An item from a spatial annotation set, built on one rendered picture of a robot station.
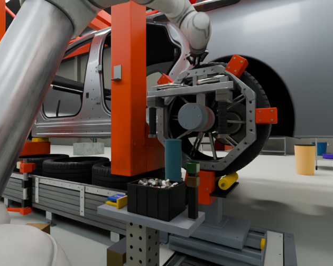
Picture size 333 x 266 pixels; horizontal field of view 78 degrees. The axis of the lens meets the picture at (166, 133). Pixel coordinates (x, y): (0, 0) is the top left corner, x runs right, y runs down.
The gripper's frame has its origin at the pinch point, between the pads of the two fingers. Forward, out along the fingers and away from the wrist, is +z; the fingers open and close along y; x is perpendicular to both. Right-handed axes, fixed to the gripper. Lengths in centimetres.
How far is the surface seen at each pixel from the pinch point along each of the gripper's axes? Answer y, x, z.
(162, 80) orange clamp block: -21.6, -6.0, -2.9
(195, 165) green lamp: -15, -56, -44
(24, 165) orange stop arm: -159, -32, 50
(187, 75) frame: -7.3, -9.1, -9.8
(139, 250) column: -44, -85, -34
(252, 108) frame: 17.7, -36.9, -21.2
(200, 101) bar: -3.9, -25.2, -10.6
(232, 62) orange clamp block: 14.9, -12.1, -19.8
